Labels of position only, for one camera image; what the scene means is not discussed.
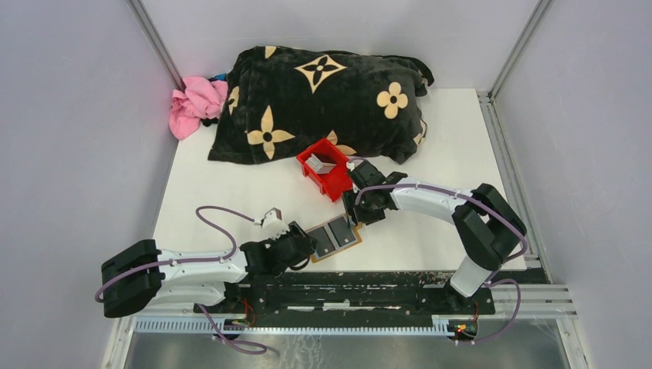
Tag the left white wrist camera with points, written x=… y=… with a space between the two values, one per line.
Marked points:
x=272 y=224

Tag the black floral blanket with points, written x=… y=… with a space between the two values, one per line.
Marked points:
x=282 y=100

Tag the aluminium rail frame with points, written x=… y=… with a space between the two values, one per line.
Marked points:
x=537 y=320

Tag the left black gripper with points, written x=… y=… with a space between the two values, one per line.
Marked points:
x=295 y=229

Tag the yellow leather card holder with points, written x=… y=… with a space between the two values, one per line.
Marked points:
x=357 y=228

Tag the stack of credit cards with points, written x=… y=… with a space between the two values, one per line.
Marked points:
x=320 y=165

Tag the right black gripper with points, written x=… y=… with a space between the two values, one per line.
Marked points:
x=349 y=201

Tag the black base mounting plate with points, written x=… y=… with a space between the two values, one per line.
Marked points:
x=351 y=299

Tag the black credit card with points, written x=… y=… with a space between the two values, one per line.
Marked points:
x=325 y=246
x=343 y=233

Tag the red plastic bin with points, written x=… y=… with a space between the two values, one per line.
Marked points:
x=335 y=183

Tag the pink cloth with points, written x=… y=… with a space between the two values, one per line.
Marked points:
x=200 y=100

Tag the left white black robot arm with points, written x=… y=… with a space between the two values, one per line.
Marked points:
x=144 y=275

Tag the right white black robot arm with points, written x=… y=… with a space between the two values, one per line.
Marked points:
x=490 y=230

